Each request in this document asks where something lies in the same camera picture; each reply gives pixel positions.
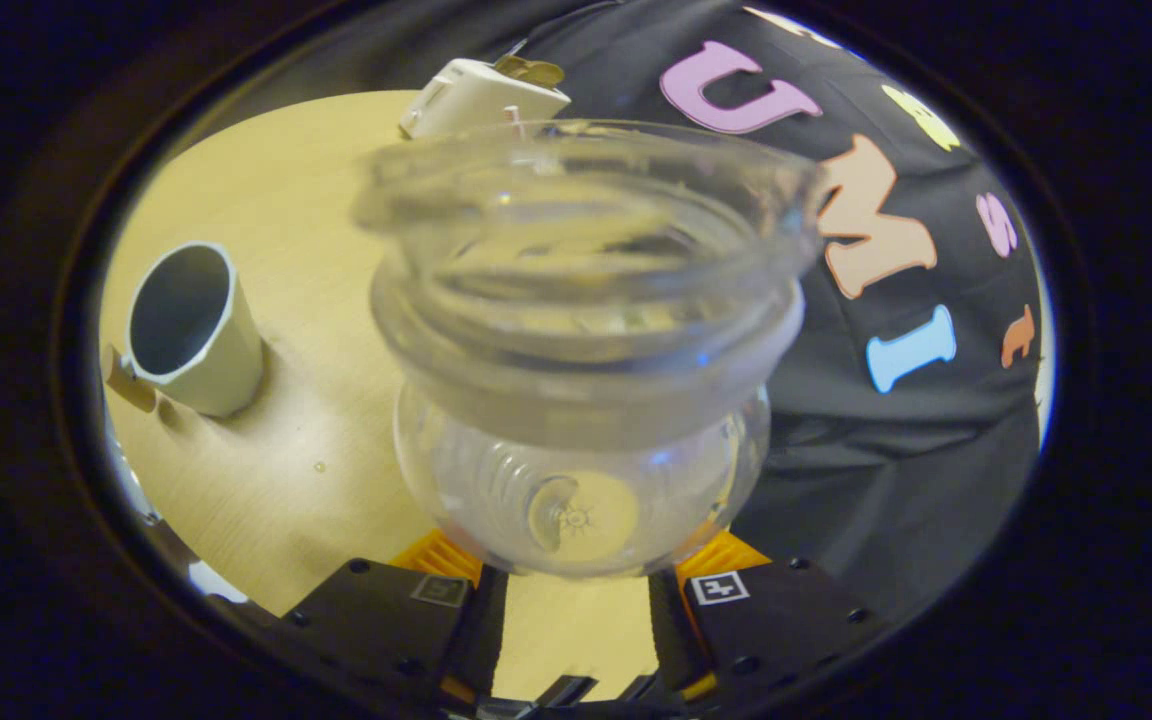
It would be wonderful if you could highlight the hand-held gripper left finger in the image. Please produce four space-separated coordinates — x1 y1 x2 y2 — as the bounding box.
281 528 509 706

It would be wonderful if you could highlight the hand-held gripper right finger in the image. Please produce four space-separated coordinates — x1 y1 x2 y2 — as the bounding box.
648 528 887 701

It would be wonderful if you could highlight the clear plastic juice bottle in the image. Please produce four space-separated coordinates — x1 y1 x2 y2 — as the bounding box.
351 120 825 579

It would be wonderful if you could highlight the grey cup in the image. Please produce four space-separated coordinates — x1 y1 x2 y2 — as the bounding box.
101 241 265 418

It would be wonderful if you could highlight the wooden table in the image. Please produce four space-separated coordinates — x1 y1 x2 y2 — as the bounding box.
98 90 662 701

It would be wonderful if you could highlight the white toaster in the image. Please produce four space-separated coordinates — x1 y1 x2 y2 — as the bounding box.
398 58 572 141

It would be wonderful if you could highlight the brown toast slice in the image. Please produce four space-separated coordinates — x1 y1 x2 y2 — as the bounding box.
494 55 566 87

